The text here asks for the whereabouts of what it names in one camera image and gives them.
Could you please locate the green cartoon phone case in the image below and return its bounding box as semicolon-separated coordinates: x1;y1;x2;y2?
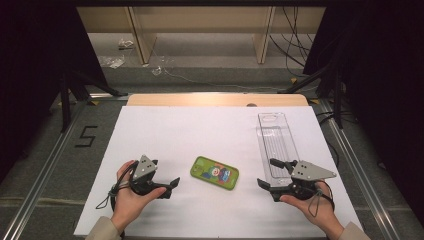
189;155;240;192

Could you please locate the thin white floor cable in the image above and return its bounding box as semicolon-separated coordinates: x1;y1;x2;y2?
150;49;288;93

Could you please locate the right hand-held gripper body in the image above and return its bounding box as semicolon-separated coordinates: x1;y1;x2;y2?
282;160;338;201

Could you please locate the light wooden shelf unit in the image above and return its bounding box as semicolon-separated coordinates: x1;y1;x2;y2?
76;6;326;65

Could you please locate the white table sheet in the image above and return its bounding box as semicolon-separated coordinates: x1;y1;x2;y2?
73;105;364;239

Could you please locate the black metal stand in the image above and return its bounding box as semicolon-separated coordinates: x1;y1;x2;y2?
59;69;130;134
277;62;345;130

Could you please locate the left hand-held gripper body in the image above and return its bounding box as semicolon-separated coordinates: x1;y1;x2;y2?
129;154;173;200

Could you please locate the person's left hand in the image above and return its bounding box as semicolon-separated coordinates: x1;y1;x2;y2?
110;159;167;232

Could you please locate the black curtain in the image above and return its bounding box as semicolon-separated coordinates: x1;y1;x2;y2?
302;0;424;229
0;0;109;176

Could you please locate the person's right hand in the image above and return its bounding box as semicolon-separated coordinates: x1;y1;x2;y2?
279;179;345;240

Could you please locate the bundle of black floor cables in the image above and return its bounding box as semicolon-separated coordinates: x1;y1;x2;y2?
268;6;322;78

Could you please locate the aluminium floor rail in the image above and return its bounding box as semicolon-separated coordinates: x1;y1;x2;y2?
318;98;398;240
2;99;88;240

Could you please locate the clear plastic packaging box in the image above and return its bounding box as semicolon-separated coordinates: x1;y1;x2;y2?
257;112;301;188

